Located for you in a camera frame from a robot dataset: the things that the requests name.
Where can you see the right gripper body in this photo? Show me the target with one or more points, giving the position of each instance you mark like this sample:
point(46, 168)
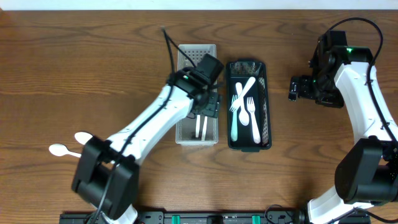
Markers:
point(296, 89)

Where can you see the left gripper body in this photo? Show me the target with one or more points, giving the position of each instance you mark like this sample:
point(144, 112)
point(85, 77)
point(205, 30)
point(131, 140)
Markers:
point(210, 107)

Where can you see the white spoon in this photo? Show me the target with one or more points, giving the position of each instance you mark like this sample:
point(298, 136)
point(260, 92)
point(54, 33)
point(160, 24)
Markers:
point(243, 114)
point(82, 137)
point(197, 126)
point(61, 150)

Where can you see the white fork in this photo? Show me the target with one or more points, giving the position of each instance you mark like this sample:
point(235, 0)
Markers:
point(236, 103)
point(255, 130)

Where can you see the pale green plastic fork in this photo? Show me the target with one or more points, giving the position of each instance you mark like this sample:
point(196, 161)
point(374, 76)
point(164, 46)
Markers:
point(234, 127)

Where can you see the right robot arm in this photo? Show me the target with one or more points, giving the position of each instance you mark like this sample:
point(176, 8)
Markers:
point(367, 176)

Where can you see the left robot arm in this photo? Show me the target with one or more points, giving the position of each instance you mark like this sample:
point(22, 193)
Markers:
point(107, 174)

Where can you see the clear plastic basket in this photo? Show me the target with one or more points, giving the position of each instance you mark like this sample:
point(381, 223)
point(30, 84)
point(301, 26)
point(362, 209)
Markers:
point(185, 128)

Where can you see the black plastic basket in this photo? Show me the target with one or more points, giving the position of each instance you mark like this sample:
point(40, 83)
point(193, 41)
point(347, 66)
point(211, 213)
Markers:
point(240, 71)

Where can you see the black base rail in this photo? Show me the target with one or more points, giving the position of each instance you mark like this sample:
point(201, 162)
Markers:
point(271, 215)

